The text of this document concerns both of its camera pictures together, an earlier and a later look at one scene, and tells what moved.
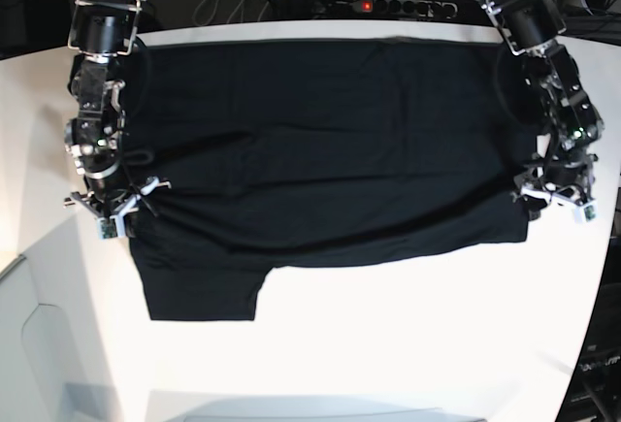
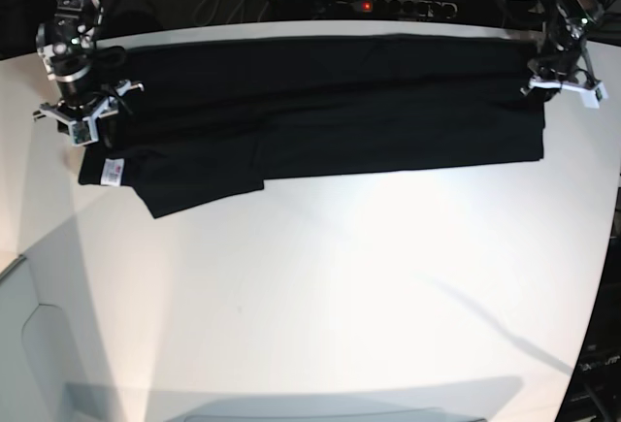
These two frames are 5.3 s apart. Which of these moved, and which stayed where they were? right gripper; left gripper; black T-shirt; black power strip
Moved: right gripper; left gripper; black T-shirt
Stayed: black power strip
